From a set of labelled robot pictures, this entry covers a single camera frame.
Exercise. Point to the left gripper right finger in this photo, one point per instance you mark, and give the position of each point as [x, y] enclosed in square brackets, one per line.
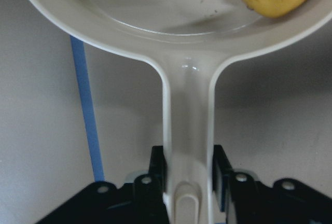
[245, 199]

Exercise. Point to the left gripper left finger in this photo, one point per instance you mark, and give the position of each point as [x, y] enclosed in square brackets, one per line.
[140, 201]

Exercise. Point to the beige plastic dustpan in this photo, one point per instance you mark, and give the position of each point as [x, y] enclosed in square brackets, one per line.
[189, 43]

